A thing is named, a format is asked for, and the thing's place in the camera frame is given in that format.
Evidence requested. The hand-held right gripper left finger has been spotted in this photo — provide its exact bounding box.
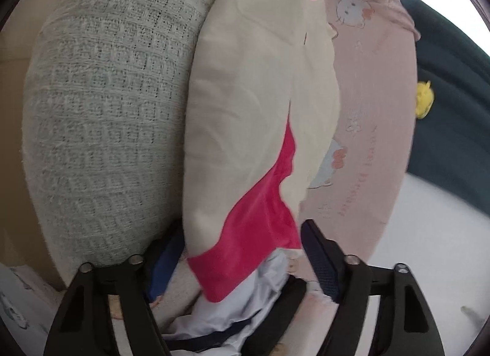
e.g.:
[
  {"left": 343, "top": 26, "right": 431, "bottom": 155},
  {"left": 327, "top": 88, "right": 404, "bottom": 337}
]
[{"left": 43, "top": 226, "right": 185, "bottom": 356}]

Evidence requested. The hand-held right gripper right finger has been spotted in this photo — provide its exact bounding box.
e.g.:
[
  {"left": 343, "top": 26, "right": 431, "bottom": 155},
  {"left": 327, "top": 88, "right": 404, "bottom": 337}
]
[{"left": 300, "top": 219, "right": 447, "bottom": 356}]

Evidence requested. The white shirt with navy stripes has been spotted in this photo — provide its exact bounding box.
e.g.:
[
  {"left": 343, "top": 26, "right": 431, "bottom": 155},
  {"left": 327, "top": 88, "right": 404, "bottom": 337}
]
[{"left": 164, "top": 251, "right": 307, "bottom": 354}]

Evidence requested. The cream and pink t-shirt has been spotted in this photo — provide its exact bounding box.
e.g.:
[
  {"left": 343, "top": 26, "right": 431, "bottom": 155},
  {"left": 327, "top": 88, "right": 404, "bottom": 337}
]
[{"left": 180, "top": 0, "right": 342, "bottom": 304}]

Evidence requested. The black garment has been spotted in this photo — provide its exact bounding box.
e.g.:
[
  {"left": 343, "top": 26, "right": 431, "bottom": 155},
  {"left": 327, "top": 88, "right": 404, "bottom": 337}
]
[{"left": 230, "top": 275, "right": 309, "bottom": 356}]

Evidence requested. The white cartoon print pajama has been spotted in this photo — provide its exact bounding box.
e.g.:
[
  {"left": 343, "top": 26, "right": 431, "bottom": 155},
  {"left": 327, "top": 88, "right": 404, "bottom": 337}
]
[{"left": 0, "top": 264, "right": 66, "bottom": 356}]

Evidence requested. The pink white cat print blanket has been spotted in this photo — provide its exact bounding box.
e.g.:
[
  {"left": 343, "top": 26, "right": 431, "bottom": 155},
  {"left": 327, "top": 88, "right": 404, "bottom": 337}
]
[{"left": 21, "top": 0, "right": 422, "bottom": 341}]

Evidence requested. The yellow plush toy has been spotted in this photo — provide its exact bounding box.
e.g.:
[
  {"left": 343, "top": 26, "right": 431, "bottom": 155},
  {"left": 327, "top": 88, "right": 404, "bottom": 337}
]
[{"left": 414, "top": 80, "right": 436, "bottom": 121}]

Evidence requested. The dark navy garment yellow patch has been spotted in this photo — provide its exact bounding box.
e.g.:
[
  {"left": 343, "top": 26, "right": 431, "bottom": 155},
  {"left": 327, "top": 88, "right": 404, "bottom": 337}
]
[{"left": 394, "top": 0, "right": 490, "bottom": 212}]

